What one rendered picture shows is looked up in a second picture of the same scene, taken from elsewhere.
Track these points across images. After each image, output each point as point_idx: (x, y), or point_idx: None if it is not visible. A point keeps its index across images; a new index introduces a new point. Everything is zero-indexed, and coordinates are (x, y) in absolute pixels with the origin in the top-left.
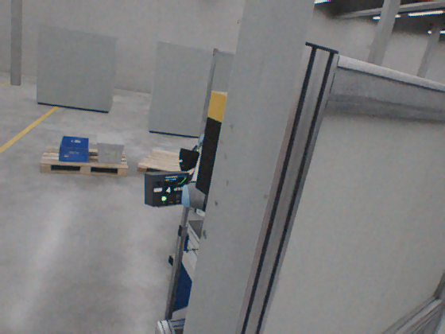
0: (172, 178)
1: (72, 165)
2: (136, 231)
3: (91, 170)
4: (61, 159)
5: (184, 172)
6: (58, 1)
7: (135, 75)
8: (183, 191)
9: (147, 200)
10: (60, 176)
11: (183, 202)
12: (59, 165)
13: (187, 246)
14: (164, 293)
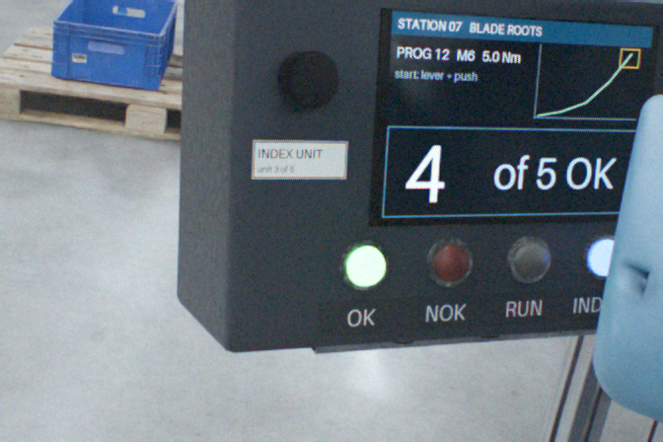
0: (484, 46)
1: (98, 99)
2: (294, 402)
3: (174, 124)
4: (60, 72)
5: (624, 2)
6: None
7: None
8: (640, 181)
9: (193, 265)
10: (49, 138)
11: (639, 365)
12: (59, 99)
13: None
14: None
